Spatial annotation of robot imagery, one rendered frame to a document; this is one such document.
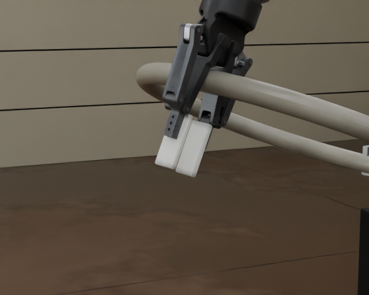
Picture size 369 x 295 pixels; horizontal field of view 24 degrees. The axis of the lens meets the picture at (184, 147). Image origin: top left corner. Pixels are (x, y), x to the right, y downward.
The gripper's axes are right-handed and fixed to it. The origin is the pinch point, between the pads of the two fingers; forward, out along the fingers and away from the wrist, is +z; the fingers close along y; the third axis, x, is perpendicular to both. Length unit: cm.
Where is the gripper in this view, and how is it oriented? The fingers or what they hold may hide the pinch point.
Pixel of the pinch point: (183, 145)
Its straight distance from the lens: 106.5
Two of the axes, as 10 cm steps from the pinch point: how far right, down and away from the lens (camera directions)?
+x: -7.5, -2.1, 6.3
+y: 5.8, 2.5, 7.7
